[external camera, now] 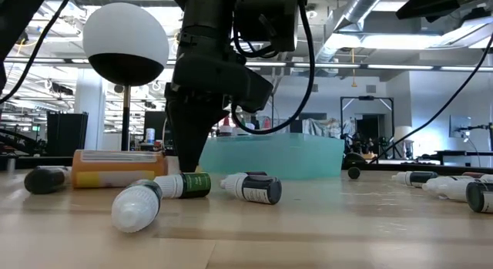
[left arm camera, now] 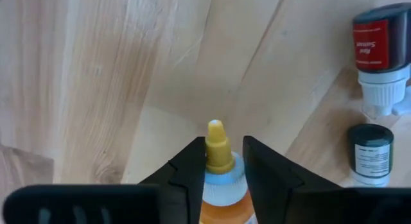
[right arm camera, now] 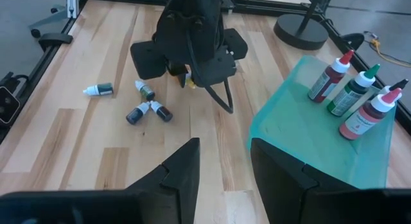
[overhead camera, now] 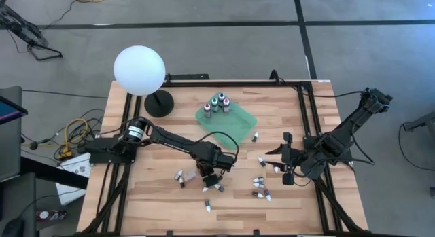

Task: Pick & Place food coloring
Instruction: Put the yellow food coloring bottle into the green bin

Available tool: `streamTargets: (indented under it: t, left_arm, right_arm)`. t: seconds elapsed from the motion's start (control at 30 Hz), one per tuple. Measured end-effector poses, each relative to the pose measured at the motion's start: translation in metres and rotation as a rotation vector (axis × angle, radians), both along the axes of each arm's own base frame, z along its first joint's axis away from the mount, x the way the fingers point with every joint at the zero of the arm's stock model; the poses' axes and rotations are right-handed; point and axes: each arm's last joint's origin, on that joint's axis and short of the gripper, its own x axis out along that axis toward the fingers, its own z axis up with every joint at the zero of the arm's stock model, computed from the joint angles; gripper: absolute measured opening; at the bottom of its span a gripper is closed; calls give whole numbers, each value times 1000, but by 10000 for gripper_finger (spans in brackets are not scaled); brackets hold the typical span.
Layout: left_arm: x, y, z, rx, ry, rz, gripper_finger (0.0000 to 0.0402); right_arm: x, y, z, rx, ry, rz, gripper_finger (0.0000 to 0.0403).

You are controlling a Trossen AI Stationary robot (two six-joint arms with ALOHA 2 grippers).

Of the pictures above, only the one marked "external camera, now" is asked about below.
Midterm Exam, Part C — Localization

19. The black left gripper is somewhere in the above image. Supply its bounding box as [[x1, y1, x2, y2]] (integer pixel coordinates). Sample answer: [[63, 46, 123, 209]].
[[165, 29, 274, 173]]

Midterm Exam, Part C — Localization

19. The red cap food coloring bottle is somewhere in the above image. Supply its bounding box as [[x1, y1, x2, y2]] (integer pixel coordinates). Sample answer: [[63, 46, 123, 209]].
[[218, 116, 234, 137]]

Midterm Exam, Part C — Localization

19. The green cap food coloring bottle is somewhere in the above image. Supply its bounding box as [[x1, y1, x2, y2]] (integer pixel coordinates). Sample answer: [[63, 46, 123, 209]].
[[237, 114, 250, 136]]

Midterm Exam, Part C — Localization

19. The black cap food coloring bottle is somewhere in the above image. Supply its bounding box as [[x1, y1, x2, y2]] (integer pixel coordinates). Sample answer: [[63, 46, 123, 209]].
[[250, 115, 263, 136]]

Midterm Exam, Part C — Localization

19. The orange yellow cap coloring bottle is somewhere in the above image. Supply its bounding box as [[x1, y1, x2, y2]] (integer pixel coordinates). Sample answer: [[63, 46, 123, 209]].
[[71, 149, 169, 190]]

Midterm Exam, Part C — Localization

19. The black background monitor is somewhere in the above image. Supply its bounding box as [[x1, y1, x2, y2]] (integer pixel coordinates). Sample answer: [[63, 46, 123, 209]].
[[144, 110, 170, 146]]

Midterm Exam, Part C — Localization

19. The small green label dropper bottle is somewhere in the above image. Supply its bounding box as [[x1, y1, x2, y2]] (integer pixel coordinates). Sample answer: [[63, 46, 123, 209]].
[[153, 172, 213, 200]]

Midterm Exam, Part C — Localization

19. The long ceiling light strip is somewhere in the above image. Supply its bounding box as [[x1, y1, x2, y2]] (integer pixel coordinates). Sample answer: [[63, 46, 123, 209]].
[[246, 61, 493, 72]]

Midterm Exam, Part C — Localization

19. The green translucent plastic tray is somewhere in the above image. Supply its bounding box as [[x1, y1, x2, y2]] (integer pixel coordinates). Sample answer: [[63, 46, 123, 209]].
[[198, 132, 346, 181]]

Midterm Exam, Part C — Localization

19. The yellow hanging marker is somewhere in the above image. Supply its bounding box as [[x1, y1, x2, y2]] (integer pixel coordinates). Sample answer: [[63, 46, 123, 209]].
[[349, 49, 357, 89]]

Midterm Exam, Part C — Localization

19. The black cabinet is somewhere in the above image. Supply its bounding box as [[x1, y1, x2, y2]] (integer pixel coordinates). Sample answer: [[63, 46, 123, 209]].
[[45, 111, 89, 155]]

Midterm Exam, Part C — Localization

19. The white globe table lamp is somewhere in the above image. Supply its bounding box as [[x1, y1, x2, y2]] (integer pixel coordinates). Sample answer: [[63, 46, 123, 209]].
[[82, 2, 170, 153]]

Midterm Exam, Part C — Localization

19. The white lampshade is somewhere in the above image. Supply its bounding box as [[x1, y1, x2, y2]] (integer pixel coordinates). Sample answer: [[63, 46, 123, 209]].
[[393, 125, 415, 145]]

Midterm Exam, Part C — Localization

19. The black background desk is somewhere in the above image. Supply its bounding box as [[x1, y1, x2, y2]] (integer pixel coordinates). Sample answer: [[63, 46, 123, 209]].
[[414, 148, 493, 166]]

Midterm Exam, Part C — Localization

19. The slanted silver ceiling duct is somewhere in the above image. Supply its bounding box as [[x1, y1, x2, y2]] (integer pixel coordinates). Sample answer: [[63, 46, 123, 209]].
[[314, 0, 390, 66]]

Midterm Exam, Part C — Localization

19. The black power cable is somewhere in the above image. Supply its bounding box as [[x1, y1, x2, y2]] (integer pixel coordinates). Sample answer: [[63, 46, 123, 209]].
[[369, 29, 493, 164]]

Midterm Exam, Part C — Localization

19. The black gantry frame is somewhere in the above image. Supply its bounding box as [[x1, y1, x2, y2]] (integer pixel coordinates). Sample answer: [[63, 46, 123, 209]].
[[340, 95, 395, 154]]

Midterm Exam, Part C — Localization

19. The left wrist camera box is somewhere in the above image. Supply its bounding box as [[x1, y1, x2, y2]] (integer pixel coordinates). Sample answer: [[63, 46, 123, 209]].
[[233, 0, 298, 53]]

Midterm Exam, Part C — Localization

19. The black aluminium table frame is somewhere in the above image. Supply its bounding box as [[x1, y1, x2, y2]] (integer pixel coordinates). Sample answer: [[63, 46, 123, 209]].
[[0, 153, 493, 177]]

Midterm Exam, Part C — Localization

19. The thin black cable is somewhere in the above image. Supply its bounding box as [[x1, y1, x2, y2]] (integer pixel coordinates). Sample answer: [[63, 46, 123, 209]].
[[0, 0, 75, 105]]

